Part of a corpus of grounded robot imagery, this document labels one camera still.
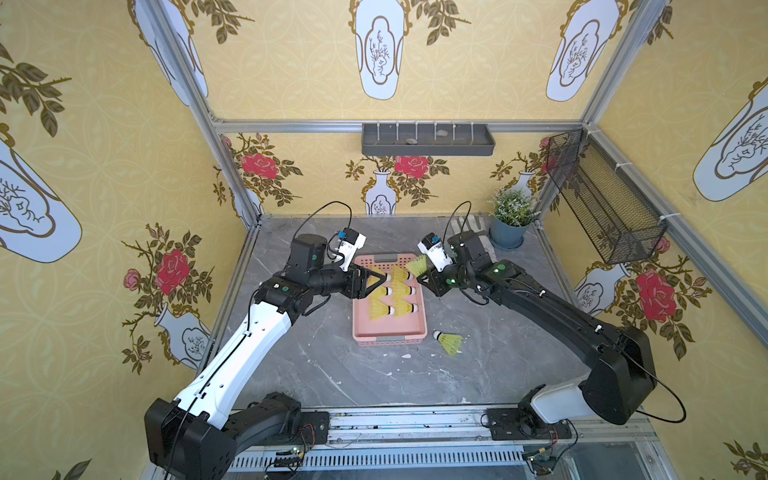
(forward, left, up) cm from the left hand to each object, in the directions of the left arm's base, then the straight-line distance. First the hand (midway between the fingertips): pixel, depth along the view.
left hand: (380, 277), depth 72 cm
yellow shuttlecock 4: (+3, +1, -24) cm, 24 cm away
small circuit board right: (-35, -38, -27) cm, 58 cm away
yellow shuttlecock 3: (+6, +2, -22) cm, 23 cm away
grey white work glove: (+40, -35, -25) cm, 59 cm away
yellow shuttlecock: (+9, -6, -23) cm, 26 cm away
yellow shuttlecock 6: (-8, -20, -22) cm, 31 cm away
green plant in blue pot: (+30, -44, -11) cm, 54 cm away
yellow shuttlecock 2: (+4, -7, -23) cm, 24 cm away
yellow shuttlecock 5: (+5, -10, -2) cm, 11 cm away
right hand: (+4, -11, -8) cm, 14 cm away
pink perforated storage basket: (-2, -3, -27) cm, 28 cm away
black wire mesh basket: (+16, -67, +1) cm, 69 cm away
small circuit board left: (-33, +23, -28) cm, 49 cm away
